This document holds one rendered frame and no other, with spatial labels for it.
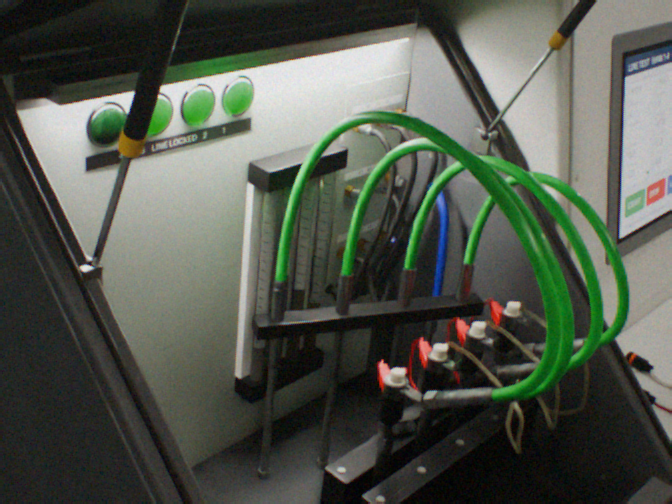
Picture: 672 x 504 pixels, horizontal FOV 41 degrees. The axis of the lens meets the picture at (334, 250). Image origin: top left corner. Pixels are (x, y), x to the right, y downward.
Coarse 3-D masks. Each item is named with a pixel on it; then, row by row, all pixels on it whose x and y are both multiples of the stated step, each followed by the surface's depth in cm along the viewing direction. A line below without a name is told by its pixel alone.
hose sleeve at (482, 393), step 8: (440, 392) 99; (448, 392) 98; (456, 392) 97; (464, 392) 96; (472, 392) 95; (480, 392) 94; (488, 392) 93; (440, 400) 98; (448, 400) 97; (456, 400) 96; (464, 400) 95; (472, 400) 95; (480, 400) 94; (488, 400) 93
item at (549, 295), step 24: (360, 120) 95; (384, 120) 93; (408, 120) 90; (456, 144) 88; (312, 168) 103; (480, 168) 86; (504, 192) 85; (288, 216) 108; (288, 240) 109; (528, 240) 84; (552, 288) 84; (552, 312) 85; (552, 336) 85; (552, 360) 86; (528, 384) 89
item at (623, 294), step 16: (544, 176) 110; (560, 192) 108; (576, 192) 108; (592, 208) 107; (480, 224) 118; (592, 224) 107; (608, 240) 106; (608, 256) 106; (464, 272) 122; (624, 272) 106; (464, 288) 123; (624, 288) 106; (624, 304) 107; (624, 320) 108; (608, 336) 109; (576, 352) 113
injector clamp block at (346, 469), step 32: (480, 384) 128; (448, 416) 121; (480, 416) 122; (512, 416) 122; (448, 448) 115; (480, 448) 117; (512, 448) 126; (352, 480) 108; (384, 480) 109; (416, 480) 109; (448, 480) 114; (480, 480) 122
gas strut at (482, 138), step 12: (588, 0) 107; (576, 12) 109; (588, 12) 109; (564, 24) 110; (576, 24) 110; (552, 36) 112; (564, 36) 111; (552, 48) 113; (540, 60) 114; (516, 96) 118; (504, 108) 120; (480, 132) 123; (492, 132) 122; (480, 144) 123
